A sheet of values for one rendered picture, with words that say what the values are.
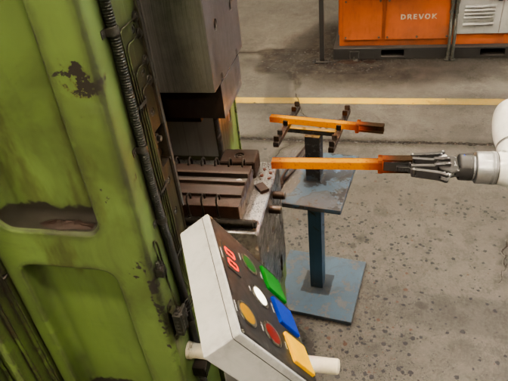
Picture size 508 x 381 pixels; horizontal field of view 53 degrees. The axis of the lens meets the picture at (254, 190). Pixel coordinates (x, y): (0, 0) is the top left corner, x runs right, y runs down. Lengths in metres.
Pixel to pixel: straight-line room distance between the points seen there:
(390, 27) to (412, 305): 2.99
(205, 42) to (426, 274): 1.83
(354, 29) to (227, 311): 4.21
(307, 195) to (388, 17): 3.07
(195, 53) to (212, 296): 0.56
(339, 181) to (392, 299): 0.70
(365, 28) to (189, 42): 3.81
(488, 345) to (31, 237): 1.86
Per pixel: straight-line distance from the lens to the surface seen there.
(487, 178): 1.50
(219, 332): 0.92
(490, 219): 3.09
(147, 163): 1.18
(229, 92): 1.38
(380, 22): 4.93
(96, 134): 1.10
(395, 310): 2.52
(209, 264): 1.03
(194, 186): 1.59
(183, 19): 1.21
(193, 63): 1.24
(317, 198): 2.05
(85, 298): 1.58
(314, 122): 2.01
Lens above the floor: 1.89
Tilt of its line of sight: 36 degrees down
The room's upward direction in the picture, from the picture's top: 7 degrees counter-clockwise
